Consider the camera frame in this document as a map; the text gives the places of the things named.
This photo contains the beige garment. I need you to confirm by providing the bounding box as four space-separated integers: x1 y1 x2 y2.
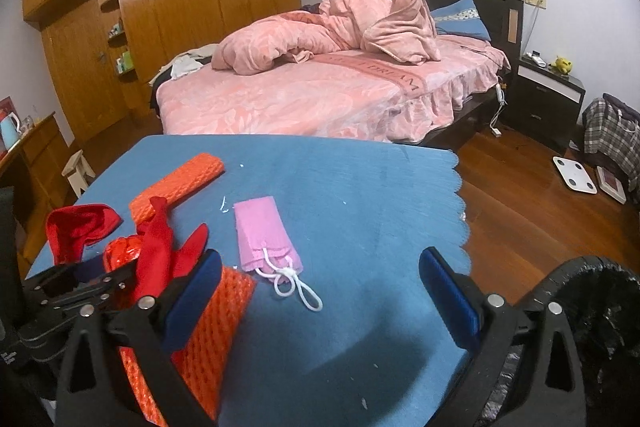
160 47 218 64

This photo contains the large blue pillow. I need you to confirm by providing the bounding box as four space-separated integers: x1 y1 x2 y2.
430 0 492 42

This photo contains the dark nightstand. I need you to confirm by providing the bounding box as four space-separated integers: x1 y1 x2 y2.
501 56 587 155

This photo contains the white wooden stool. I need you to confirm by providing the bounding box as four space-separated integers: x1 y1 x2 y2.
61 150 96 198

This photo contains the blue table cloth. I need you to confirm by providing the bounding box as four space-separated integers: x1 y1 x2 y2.
25 133 473 427

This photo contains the red shiny wrapper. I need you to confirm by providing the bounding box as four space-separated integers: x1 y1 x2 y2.
103 234 146 278

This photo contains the red box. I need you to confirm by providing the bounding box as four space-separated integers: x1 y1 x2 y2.
0 96 15 155

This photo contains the pink bathroom scale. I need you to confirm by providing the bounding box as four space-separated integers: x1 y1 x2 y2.
595 165 628 205

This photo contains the pink fleece blanket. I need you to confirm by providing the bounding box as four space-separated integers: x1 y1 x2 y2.
362 0 442 65

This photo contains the pink pouch with white cord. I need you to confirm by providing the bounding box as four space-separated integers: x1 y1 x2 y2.
233 195 323 312

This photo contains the dark cloth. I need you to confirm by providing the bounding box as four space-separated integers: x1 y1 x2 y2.
149 74 173 118

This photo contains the long orange foam net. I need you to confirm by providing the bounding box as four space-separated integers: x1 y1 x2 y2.
129 153 226 225

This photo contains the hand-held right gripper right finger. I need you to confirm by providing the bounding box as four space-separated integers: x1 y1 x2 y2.
419 247 586 427

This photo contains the red cloth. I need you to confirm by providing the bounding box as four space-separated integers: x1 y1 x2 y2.
45 196 210 300

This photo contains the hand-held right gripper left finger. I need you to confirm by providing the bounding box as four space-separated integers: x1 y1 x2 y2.
55 249 223 427

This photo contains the white bathroom scale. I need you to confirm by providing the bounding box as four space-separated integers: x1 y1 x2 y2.
552 155 599 196

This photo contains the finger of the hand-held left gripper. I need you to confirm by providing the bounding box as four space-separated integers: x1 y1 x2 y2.
22 256 108 303
17 272 140 343

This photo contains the wide orange foam net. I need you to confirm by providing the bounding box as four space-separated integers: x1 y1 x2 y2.
117 266 257 427

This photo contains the plaid cloth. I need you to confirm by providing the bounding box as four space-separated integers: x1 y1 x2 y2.
582 99 640 192

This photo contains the light blue kettle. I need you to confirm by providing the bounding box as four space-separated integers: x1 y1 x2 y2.
0 112 22 154

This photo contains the black bin with black bag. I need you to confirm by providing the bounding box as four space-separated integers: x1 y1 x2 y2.
480 255 640 427

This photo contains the pink bed sheet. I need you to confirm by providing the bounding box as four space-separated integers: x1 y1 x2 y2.
155 32 512 144

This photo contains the white controller with cable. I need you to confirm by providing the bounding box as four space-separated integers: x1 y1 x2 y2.
491 77 508 138

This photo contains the wooden side cabinet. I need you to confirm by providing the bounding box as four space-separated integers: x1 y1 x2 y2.
0 113 76 268

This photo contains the dark jacket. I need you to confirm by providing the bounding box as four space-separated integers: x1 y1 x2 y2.
602 93 640 128

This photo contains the pink quilt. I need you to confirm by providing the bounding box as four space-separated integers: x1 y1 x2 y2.
211 0 401 75

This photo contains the white garment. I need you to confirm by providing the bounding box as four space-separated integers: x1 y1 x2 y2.
170 57 203 80

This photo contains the dark wooden bed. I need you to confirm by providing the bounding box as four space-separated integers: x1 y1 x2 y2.
150 0 524 152

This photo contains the wooden door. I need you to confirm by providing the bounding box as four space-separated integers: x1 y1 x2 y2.
42 0 128 142

